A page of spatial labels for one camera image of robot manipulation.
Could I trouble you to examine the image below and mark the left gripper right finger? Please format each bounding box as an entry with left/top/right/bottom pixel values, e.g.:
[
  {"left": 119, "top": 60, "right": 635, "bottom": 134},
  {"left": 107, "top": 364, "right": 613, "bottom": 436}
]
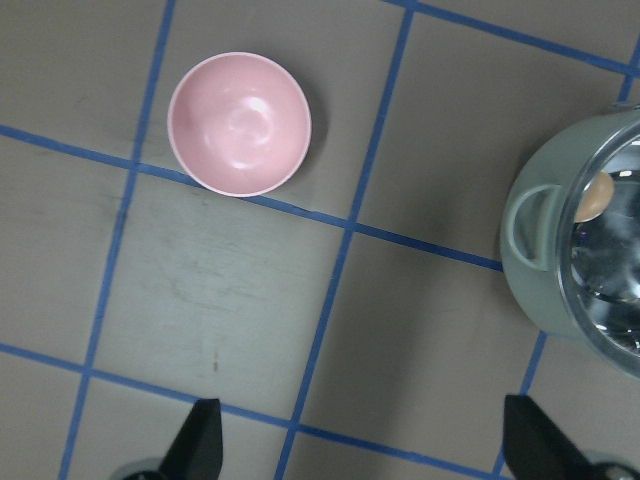
[{"left": 502, "top": 393, "right": 640, "bottom": 480}]

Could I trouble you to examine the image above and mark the pink bowl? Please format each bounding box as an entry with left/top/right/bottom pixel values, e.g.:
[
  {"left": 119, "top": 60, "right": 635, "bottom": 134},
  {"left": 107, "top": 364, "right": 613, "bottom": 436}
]
[{"left": 166, "top": 52, "right": 312, "bottom": 197}]

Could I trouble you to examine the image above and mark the beige egg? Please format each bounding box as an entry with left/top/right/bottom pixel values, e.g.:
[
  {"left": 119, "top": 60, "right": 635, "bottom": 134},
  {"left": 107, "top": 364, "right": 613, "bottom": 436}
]
[{"left": 574, "top": 171, "right": 615, "bottom": 223}]

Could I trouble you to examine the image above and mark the pale green cooking pot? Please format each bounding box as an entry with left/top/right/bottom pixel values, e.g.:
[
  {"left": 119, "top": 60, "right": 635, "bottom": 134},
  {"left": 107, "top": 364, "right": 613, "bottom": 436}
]
[{"left": 500, "top": 107, "right": 639, "bottom": 378}]

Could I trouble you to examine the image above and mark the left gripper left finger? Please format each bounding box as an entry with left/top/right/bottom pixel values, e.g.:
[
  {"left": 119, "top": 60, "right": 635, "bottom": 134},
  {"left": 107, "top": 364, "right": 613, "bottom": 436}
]
[{"left": 112, "top": 398, "right": 224, "bottom": 480}]

